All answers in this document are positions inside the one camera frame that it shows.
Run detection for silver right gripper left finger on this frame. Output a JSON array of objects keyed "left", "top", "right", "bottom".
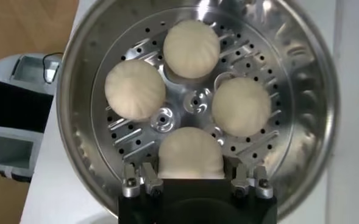
[{"left": 121, "top": 163, "right": 164, "bottom": 198}]

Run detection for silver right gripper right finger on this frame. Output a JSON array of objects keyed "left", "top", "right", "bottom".
[{"left": 230, "top": 164, "right": 274, "bottom": 199}]

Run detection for white steamed baozi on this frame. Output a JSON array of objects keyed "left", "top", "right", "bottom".
[
  {"left": 104, "top": 58, "right": 167, "bottom": 122},
  {"left": 162, "top": 19, "right": 221, "bottom": 80},
  {"left": 211, "top": 76, "right": 272, "bottom": 138},
  {"left": 157, "top": 126, "right": 226, "bottom": 180}
]

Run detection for grey and black robot base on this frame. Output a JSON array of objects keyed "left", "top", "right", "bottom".
[{"left": 0, "top": 52, "right": 64, "bottom": 184}]

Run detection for perforated steel steamer basket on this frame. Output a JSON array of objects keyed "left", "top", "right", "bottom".
[{"left": 56, "top": 0, "right": 341, "bottom": 220}]

